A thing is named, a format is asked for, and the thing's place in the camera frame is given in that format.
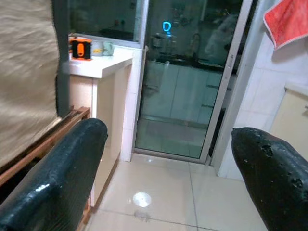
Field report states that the sliding glass door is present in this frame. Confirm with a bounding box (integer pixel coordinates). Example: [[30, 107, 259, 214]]
[[133, 0, 254, 165]]

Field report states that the beige cloth cover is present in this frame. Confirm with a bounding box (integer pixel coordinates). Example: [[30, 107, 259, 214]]
[[0, 0, 61, 167]]

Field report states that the pale green cup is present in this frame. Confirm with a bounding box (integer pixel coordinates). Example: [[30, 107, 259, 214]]
[[103, 42, 115, 57]]

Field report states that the cream cabinet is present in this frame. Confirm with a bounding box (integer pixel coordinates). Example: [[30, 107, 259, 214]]
[[270, 84, 308, 154]]

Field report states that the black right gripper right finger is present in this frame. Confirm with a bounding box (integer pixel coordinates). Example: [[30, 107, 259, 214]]
[[231, 127, 308, 231]]

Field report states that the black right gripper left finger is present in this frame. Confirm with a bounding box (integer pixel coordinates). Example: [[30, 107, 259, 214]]
[[0, 117, 108, 231]]

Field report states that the orange black device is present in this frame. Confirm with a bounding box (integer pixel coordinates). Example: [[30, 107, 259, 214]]
[[69, 37, 93, 61]]

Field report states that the red towel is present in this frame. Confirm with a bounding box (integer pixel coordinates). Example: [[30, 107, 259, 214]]
[[263, 0, 308, 51]]

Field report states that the aluminium framed window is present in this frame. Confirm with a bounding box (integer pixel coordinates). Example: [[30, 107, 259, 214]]
[[68, 0, 149, 49]]

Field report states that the white cup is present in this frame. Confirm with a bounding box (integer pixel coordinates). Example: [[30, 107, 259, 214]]
[[91, 40, 104, 57]]

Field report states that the white ledge counter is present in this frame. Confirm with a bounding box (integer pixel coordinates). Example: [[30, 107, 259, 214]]
[[68, 45, 134, 212]]

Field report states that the wooden slatted rack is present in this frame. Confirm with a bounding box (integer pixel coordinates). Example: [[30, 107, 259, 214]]
[[0, 106, 91, 187]]

